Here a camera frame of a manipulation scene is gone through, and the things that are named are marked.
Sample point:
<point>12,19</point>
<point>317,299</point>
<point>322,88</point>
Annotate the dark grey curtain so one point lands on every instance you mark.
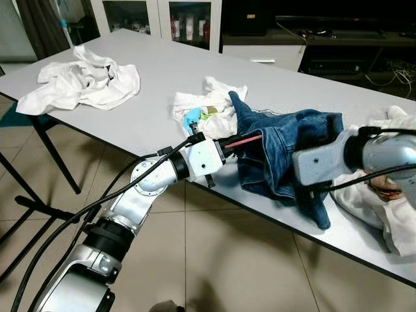
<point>45,19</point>

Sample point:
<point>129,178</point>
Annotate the blue denim jeans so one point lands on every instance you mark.
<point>273,162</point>

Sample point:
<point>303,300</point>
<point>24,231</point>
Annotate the dark TV stand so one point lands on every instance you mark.
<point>338,39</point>

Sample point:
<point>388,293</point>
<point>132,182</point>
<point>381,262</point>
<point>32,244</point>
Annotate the red bottle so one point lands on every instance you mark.
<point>205,30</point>

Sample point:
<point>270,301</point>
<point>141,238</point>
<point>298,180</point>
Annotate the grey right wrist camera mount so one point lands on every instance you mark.
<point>318,166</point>

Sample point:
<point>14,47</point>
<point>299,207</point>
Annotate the white bottle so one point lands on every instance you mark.
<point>190,29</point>
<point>175,29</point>

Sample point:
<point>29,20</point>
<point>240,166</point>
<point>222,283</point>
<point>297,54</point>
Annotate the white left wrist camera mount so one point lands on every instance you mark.
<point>205,158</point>

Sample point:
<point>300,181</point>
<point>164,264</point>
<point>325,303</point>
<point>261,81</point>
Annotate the white table with black legs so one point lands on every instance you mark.
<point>195,65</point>

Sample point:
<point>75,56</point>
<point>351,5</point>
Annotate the large white garment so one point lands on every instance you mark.
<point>383,221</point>

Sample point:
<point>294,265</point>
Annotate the white printed T-shirt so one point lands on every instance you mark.
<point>84,81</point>

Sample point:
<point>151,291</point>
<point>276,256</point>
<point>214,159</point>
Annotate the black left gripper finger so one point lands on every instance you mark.
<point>234,137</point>
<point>236,151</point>

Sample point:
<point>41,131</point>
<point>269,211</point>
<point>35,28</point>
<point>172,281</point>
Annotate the red plastic hanger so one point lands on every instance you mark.
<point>247,140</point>

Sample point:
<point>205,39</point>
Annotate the white low drawer unit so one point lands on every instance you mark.
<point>260,57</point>

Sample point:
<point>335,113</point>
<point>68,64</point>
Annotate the white crumpled garment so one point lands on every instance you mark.
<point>214,104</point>

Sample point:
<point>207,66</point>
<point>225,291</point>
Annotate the dark robot foot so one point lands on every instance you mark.
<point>166,307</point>

